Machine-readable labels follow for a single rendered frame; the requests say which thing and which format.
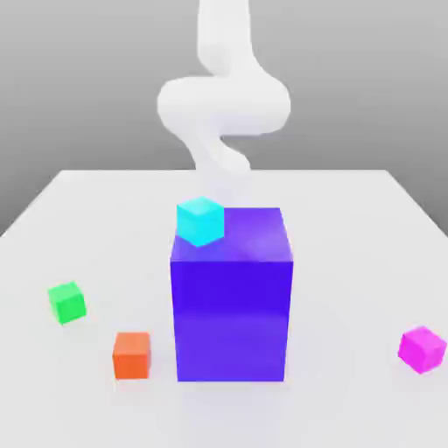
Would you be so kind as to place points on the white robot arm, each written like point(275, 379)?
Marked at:
point(224, 101)

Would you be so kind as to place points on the small cyan cube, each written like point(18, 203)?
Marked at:
point(200, 222)

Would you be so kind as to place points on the small orange cube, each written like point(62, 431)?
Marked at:
point(132, 355)

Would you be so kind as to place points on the small green cube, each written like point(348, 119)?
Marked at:
point(67, 303)

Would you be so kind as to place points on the small magenta cube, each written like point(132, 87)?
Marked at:
point(421, 349)

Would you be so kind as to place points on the large purple box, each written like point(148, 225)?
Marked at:
point(231, 315)

